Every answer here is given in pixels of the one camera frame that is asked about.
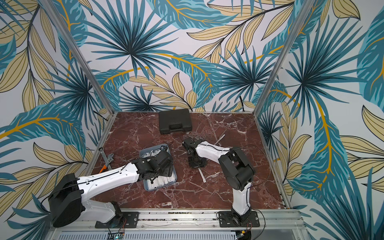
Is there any blue plastic storage tray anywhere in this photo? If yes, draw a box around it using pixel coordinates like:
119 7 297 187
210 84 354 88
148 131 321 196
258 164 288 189
139 144 177 192

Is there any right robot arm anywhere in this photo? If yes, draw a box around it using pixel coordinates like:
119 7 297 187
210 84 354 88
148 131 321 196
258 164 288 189
182 137 255 219

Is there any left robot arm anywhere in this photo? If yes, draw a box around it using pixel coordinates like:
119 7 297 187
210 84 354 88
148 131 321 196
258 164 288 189
48 145 174 228

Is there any black plastic tool case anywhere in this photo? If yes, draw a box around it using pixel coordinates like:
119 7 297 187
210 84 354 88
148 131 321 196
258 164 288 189
159 109 193 135

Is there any green circuit board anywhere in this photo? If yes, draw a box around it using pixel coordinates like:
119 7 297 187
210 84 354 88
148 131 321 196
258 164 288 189
107 233 124 240

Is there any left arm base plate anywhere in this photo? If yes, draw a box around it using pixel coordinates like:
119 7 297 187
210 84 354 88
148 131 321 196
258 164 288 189
99 212 139 229

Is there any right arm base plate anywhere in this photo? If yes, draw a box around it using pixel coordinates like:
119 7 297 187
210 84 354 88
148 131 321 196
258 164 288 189
216 211 260 228

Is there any aluminium front rail frame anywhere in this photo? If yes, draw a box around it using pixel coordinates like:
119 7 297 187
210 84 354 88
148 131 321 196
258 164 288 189
46 209 310 240

